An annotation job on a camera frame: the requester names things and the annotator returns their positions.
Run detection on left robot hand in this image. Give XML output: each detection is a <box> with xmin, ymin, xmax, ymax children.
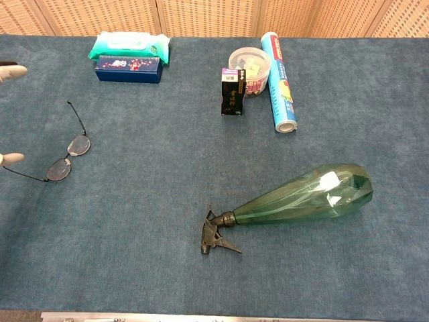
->
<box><xmin>0</xmin><ymin>60</ymin><xmax>28</xmax><ymax>168</ymax></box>

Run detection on thin metal frame eyeglasses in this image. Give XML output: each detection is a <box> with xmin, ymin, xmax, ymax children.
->
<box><xmin>1</xmin><ymin>101</ymin><xmax>93</xmax><ymax>183</ymax></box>

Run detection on dark blue rectangular box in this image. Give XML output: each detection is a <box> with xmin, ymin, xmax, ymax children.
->
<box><xmin>94</xmin><ymin>54</ymin><xmax>164</xmax><ymax>85</ymax></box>

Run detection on green white wet wipes pack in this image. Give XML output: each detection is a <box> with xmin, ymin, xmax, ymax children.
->
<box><xmin>87</xmin><ymin>30</ymin><xmax>171</xmax><ymax>66</ymax></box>

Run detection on blue table cloth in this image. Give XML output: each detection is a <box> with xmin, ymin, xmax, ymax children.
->
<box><xmin>0</xmin><ymin>34</ymin><xmax>429</xmax><ymax>320</ymax></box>

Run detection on woven wicker folding screen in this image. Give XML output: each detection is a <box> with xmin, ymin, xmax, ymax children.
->
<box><xmin>0</xmin><ymin>0</ymin><xmax>429</xmax><ymax>38</ymax></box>

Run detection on black box with gold print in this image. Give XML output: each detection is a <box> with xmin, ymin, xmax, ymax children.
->
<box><xmin>220</xmin><ymin>67</ymin><xmax>247</xmax><ymax>117</ymax></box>

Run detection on clear plastic tub with lid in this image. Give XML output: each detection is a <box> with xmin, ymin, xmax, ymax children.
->
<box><xmin>228</xmin><ymin>46</ymin><xmax>271</xmax><ymax>98</ymax></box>

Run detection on blue printed film roll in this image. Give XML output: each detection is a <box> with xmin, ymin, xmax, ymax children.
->
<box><xmin>260</xmin><ymin>32</ymin><xmax>298</xmax><ymax>134</ymax></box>

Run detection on green transparent spray bottle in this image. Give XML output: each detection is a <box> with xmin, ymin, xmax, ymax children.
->
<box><xmin>200</xmin><ymin>162</ymin><xmax>374</xmax><ymax>256</ymax></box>

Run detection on silver metal rail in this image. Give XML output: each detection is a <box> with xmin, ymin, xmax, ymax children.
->
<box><xmin>40</xmin><ymin>311</ymin><xmax>386</xmax><ymax>322</ymax></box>

